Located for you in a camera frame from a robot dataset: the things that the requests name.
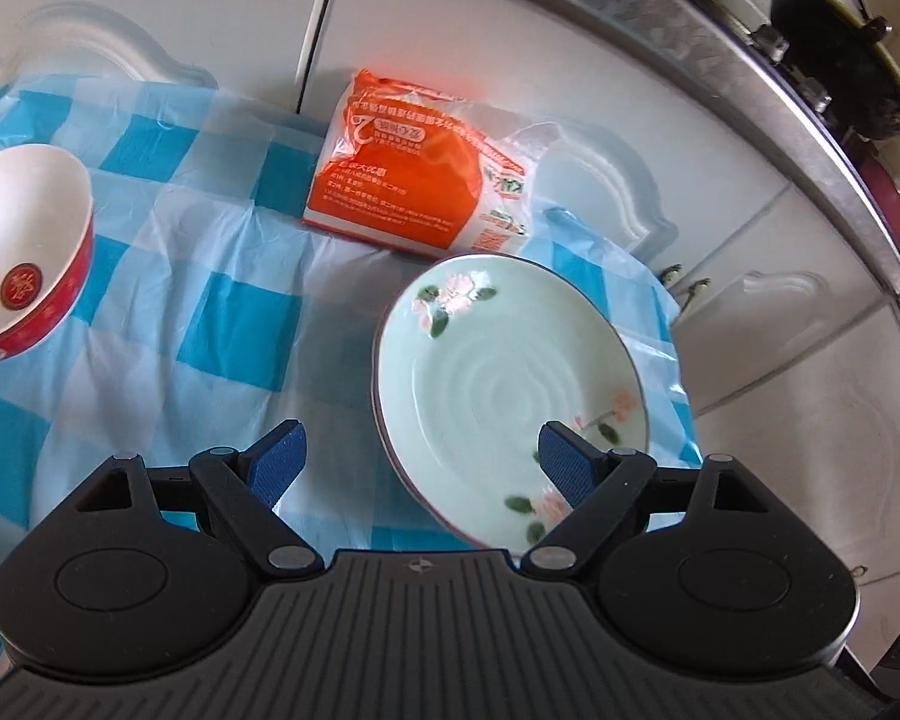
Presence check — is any white cabinet door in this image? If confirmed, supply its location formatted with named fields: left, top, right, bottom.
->
left=0, top=0, right=346, bottom=115
left=671, top=187, right=900, bottom=661
left=300, top=0, right=790, bottom=293

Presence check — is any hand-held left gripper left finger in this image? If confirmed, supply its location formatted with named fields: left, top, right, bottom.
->
left=67, top=418, right=325, bottom=580

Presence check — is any gas stove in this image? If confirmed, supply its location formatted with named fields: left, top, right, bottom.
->
left=667, top=0, right=900, bottom=188

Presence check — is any green floral plate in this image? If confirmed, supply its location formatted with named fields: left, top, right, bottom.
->
left=373, top=253, right=646, bottom=550

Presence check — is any grey stone countertop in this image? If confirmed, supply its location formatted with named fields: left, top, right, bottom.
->
left=375, top=0, right=900, bottom=305

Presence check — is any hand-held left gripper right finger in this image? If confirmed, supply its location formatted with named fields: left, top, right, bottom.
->
left=521, top=422, right=803, bottom=580

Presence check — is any orange plastic packet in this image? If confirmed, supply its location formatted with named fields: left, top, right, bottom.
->
left=302, top=67, right=565, bottom=260

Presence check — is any red bowl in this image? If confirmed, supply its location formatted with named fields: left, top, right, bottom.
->
left=0, top=144, right=96, bottom=362

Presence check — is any blue checked tablecloth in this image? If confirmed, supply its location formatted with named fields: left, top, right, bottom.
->
left=0, top=75, right=704, bottom=616

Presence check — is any black wok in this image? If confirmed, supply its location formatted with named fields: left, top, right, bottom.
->
left=766, top=0, right=900, bottom=143

